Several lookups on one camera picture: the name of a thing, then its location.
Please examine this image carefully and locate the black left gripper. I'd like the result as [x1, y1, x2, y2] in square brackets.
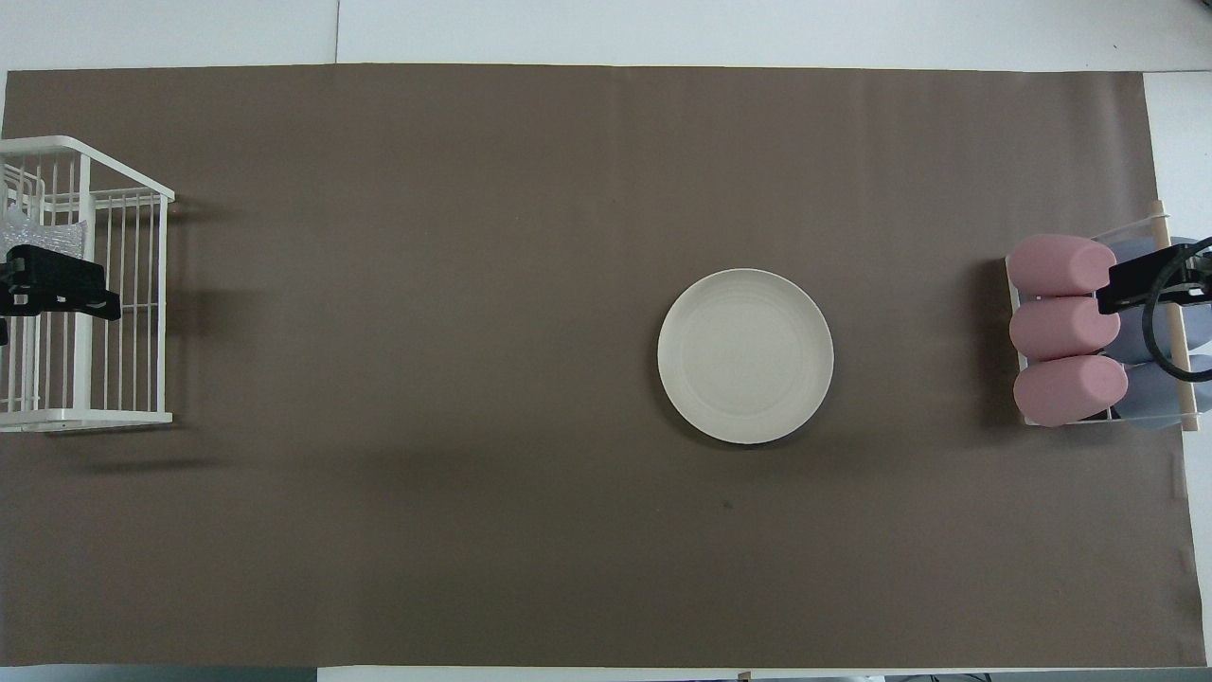
[0, 244, 122, 347]

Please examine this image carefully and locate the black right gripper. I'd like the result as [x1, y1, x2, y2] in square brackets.
[1096, 243, 1212, 316]

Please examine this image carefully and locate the silver bubble wrap piece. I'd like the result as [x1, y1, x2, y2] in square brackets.
[0, 202, 91, 261]

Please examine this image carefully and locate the cream round plate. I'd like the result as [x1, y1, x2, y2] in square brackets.
[657, 268, 835, 446]

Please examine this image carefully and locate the blue plastic cup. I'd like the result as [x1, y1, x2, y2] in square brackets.
[1106, 237, 1212, 304]
[1115, 352, 1212, 430]
[1113, 296, 1212, 366]

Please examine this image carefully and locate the pink plastic cup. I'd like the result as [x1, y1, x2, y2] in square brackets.
[1006, 234, 1118, 298]
[1012, 354, 1130, 428]
[1008, 296, 1121, 362]

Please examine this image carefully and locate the clear cup holder wooden rod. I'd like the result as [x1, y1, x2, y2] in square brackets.
[1004, 199, 1202, 434]

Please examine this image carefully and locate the brown table mat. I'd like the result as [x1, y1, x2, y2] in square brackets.
[0, 63, 1205, 669]

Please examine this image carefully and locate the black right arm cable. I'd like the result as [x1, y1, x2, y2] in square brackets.
[1141, 237, 1212, 384]

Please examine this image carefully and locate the white wire dish rack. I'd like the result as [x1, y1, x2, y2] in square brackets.
[0, 135, 176, 434]

